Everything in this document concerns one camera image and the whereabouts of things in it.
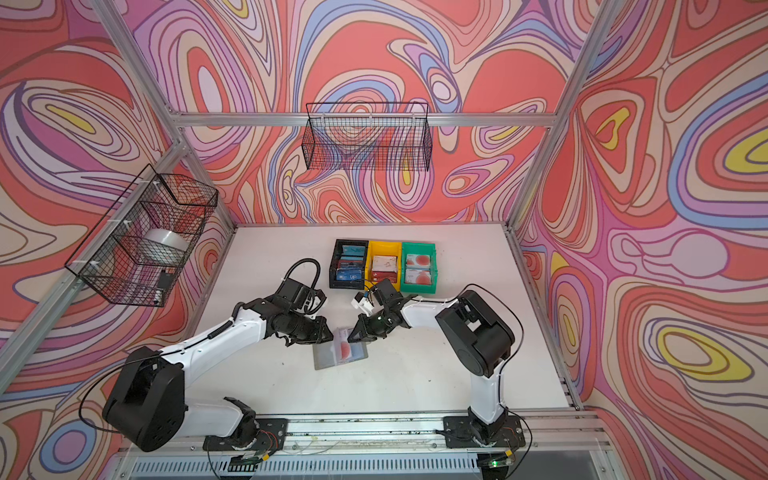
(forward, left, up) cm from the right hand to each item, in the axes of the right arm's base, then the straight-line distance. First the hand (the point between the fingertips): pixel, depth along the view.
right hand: (353, 345), depth 86 cm
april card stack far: (+30, -22, +1) cm, 37 cm away
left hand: (+1, +5, +4) cm, 7 cm away
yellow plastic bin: (+34, -9, +4) cm, 35 cm away
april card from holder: (-3, +3, +2) cm, 4 cm away
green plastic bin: (+33, -22, +4) cm, 40 cm away
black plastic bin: (+30, +7, +4) cm, 31 cm away
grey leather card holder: (-2, +9, -2) cm, 9 cm away
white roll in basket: (+13, +43, +31) cm, 55 cm away
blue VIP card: (+26, +3, 0) cm, 26 cm away
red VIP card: (+25, -8, 0) cm, 26 cm away
